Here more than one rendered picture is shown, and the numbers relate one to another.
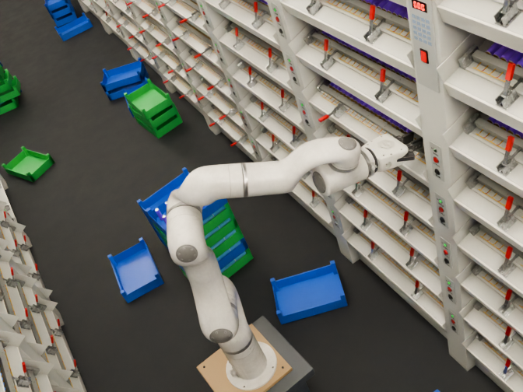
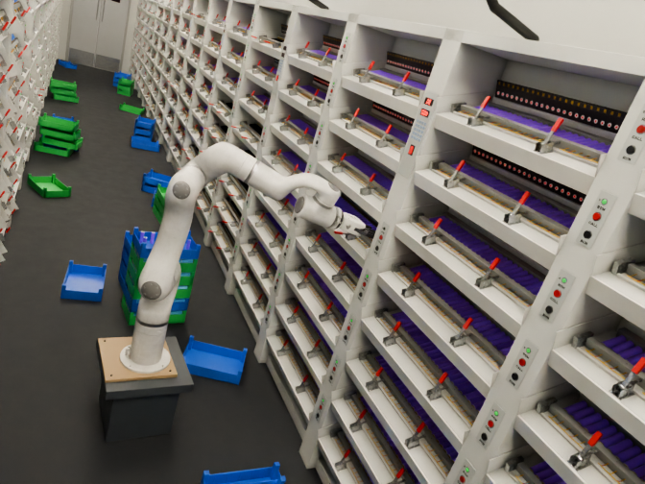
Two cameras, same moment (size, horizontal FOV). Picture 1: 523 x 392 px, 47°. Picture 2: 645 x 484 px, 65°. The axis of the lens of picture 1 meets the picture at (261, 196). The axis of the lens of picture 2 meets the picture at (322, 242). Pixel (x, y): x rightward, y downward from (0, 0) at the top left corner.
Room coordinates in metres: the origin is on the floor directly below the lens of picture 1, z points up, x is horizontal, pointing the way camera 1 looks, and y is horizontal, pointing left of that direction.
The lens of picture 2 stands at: (-0.50, 0.12, 1.59)
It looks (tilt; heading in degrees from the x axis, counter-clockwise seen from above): 20 degrees down; 347
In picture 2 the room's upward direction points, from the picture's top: 17 degrees clockwise
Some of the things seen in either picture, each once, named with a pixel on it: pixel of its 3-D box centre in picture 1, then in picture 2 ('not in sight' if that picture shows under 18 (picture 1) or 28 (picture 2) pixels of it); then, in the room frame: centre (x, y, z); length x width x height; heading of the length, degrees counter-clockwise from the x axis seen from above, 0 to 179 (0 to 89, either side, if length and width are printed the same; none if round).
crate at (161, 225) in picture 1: (186, 205); (166, 243); (2.02, 0.32, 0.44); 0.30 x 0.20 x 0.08; 113
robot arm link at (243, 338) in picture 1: (223, 311); (159, 287); (1.26, 0.26, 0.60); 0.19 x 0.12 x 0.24; 173
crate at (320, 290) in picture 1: (307, 292); (213, 359); (1.64, -0.04, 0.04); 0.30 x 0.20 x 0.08; 83
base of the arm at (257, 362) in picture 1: (243, 352); (149, 338); (1.23, 0.26, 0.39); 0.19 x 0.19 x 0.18
